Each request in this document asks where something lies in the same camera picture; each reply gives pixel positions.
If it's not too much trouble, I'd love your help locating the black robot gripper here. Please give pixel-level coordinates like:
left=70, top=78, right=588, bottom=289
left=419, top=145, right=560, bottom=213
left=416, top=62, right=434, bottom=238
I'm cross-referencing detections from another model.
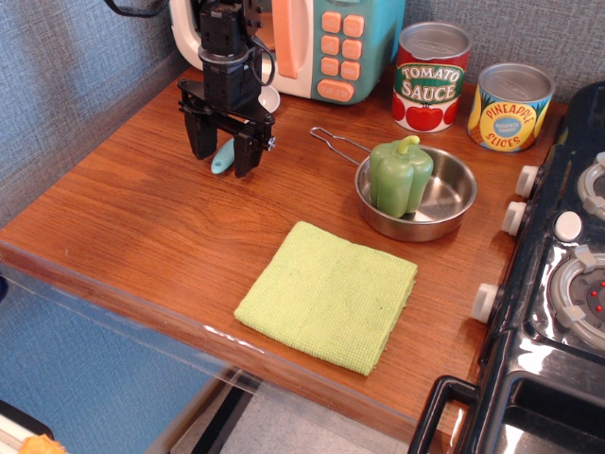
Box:
left=178, top=45, right=275, bottom=178

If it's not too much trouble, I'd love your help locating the white and teal ladle spoon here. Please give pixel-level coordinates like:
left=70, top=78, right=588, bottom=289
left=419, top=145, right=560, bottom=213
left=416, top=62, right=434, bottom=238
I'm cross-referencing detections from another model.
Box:
left=211, top=86, right=281, bottom=175

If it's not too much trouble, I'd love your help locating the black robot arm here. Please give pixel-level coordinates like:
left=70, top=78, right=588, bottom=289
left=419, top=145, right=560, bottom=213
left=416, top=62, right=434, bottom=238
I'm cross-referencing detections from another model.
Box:
left=178, top=1, right=275, bottom=178

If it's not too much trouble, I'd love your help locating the teal toy microwave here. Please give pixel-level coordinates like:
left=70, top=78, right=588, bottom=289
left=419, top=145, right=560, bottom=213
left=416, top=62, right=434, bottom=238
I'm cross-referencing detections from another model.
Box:
left=169, top=1, right=406, bottom=105

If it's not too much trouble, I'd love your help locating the green toy bell pepper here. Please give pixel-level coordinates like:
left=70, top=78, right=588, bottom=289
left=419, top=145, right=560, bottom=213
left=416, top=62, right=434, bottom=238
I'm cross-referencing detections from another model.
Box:
left=370, top=135, right=434, bottom=218

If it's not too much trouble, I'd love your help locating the green folded cloth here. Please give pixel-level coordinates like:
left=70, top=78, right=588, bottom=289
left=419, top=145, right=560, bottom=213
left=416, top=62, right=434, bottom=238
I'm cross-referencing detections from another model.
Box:
left=234, top=221, right=418, bottom=376

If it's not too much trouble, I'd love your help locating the tomato sauce can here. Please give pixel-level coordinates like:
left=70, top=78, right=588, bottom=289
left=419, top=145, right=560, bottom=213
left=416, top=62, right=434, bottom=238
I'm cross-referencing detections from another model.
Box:
left=391, top=22, right=471, bottom=132

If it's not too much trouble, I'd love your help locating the small steel pan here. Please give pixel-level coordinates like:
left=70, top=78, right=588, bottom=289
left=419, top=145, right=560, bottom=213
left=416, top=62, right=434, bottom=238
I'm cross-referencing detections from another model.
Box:
left=310, top=127, right=477, bottom=242

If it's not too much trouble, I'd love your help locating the pineapple slices can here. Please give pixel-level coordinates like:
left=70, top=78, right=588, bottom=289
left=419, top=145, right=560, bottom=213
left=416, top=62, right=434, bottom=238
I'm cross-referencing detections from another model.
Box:
left=467, top=62, right=555, bottom=153

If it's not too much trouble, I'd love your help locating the white stove knob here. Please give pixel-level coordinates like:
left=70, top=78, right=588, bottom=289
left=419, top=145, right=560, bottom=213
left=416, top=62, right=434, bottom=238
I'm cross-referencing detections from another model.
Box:
left=501, top=201, right=527, bottom=236
left=554, top=211, right=582, bottom=242
left=471, top=283, right=499, bottom=323
left=515, top=166, right=540, bottom=199

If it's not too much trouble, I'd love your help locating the orange object at corner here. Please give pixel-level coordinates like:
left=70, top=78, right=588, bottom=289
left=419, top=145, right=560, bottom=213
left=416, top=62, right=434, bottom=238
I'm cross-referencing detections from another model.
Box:
left=18, top=434, right=67, bottom=454

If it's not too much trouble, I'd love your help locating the black toy stove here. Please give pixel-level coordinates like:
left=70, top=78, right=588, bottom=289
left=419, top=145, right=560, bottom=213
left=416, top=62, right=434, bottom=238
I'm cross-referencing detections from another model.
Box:
left=409, top=82, right=604, bottom=453

